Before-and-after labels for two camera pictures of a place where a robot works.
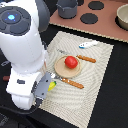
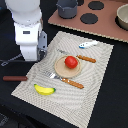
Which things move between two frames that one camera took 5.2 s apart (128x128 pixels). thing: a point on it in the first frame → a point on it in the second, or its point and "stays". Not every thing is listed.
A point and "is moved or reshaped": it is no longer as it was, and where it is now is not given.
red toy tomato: (71, 62) stays
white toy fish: (86, 45) stays
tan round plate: (64, 71) stays
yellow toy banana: (52, 85) is moved or reshaped
